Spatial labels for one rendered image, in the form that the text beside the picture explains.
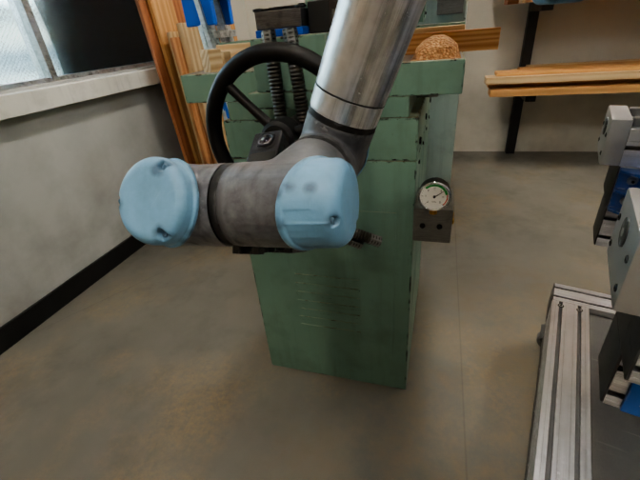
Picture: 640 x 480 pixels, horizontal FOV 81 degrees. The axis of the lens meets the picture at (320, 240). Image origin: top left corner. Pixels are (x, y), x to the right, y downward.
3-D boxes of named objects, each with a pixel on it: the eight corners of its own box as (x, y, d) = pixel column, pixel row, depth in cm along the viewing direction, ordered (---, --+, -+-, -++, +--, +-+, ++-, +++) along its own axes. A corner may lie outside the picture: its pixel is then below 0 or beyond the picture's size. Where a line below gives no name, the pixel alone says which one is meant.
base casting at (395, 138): (228, 158, 91) (220, 120, 86) (304, 110, 138) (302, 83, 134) (418, 161, 78) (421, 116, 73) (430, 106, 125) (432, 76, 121)
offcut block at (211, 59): (211, 72, 83) (207, 50, 81) (204, 72, 85) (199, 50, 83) (224, 70, 85) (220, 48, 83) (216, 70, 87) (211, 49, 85)
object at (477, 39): (261, 64, 93) (259, 46, 91) (265, 63, 94) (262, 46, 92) (497, 49, 77) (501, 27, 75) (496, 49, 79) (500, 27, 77)
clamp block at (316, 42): (254, 92, 71) (246, 39, 66) (281, 82, 82) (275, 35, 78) (330, 90, 67) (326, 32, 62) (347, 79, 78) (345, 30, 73)
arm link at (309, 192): (364, 131, 34) (258, 139, 38) (330, 173, 25) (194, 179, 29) (371, 210, 38) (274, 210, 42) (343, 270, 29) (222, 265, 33)
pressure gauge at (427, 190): (416, 218, 77) (418, 181, 73) (417, 210, 80) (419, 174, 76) (449, 220, 75) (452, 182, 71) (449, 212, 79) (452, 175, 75)
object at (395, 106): (230, 120, 86) (226, 102, 84) (267, 103, 103) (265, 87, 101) (409, 117, 74) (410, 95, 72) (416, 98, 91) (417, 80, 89)
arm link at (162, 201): (190, 250, 29) (107, 247, 32) (260, 247, 39) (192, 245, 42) (191, 147, 29) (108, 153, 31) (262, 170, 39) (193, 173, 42)
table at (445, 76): (158, 111, 79) (150, 81, 76) (229, 89, 104) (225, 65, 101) (465, 104, 61) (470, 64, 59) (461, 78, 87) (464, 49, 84)
